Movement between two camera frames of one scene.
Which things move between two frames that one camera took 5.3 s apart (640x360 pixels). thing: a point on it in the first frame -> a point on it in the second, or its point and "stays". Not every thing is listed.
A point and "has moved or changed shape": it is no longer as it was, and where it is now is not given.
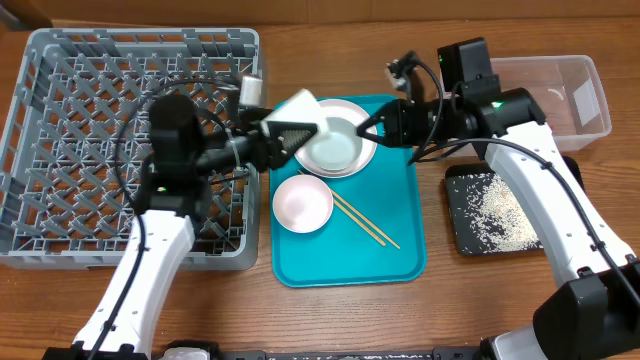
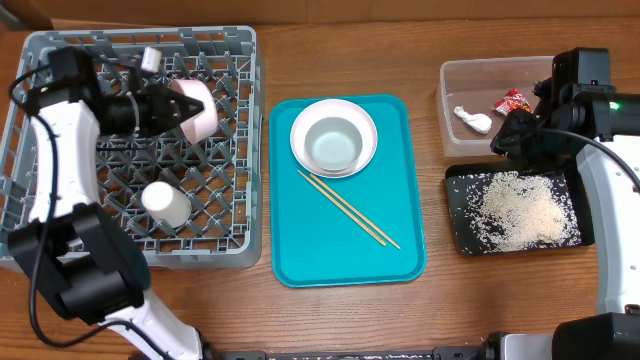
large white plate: x=342 y=108 stays
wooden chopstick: x=359 y=221 stays
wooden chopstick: x=361 y=215 stays
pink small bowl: x=302 y=204 -> x=201 y=127
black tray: x=490 y=217 stays
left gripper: x=266 y=148 -> x=167 y=108
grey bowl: x=339 y=147 stays
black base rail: x=446 y=354 stays
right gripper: x=394 y=124 -> x=523 y=138
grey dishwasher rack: x=76 y=138 stays
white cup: x=302 y=106 has moved or changed shape
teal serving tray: x=372 y=236 stays
